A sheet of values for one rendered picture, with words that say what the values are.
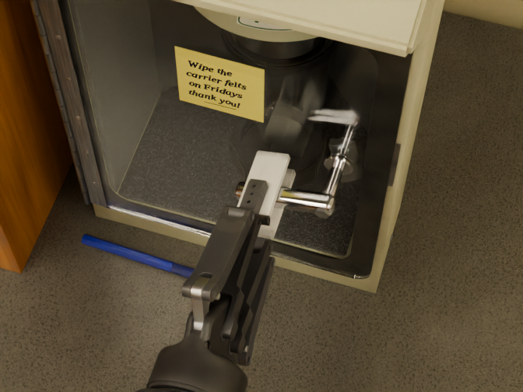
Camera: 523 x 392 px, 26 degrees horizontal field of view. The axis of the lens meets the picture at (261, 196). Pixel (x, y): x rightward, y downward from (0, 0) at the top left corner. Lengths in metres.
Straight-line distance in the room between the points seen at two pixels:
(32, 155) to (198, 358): 0.38
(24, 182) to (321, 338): 0.35
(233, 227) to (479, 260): 0.41
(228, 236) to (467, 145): 0.48
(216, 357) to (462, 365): 0.39
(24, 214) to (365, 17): 0.61
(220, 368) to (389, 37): 0.32
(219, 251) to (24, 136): 0.32
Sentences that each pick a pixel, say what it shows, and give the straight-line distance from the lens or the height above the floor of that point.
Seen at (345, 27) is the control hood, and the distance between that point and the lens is 0.68.
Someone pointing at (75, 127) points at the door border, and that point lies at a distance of 1.09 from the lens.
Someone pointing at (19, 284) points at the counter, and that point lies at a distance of 1.24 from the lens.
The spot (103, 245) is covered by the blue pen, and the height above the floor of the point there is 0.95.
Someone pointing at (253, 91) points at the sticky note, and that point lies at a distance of 0.93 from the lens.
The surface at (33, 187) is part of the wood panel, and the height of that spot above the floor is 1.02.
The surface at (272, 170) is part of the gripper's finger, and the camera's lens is 0.98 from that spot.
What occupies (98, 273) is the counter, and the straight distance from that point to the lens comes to 1.24.
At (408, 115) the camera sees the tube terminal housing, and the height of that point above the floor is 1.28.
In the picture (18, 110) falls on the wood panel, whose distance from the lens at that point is 1.12.
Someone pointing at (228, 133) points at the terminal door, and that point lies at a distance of 1.00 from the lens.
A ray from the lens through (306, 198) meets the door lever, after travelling 0.96.
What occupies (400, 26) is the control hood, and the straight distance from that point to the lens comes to 0.68.
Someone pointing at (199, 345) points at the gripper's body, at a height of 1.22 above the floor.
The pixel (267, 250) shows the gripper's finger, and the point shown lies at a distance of 0.97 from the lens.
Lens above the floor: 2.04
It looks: 60 degrees down
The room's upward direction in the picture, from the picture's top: straight up
